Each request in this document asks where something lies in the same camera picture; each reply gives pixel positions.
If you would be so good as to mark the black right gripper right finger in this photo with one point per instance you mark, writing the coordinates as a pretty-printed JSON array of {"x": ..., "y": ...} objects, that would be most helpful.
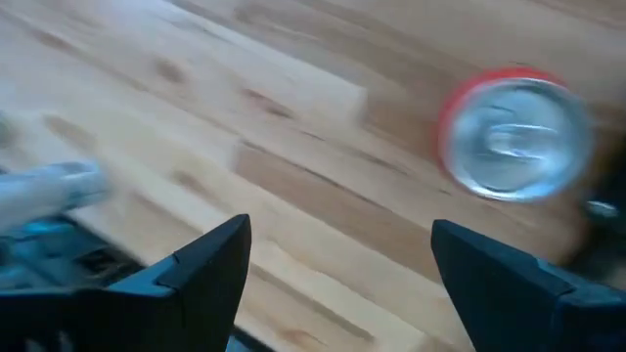
[{"x": 499, "y": 293}]

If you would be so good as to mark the red Fanta can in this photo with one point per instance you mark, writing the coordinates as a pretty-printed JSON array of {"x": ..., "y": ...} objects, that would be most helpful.
[{"x": 513, "y": 142}]

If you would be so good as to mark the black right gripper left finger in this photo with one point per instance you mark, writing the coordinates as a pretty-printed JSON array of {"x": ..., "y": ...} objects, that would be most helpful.
[{"x": 205, "y": 293}]

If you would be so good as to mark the silver blue Celsius can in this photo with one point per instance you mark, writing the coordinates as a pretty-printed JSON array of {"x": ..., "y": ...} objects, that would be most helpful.
[{"x": 49, "y": 193}]

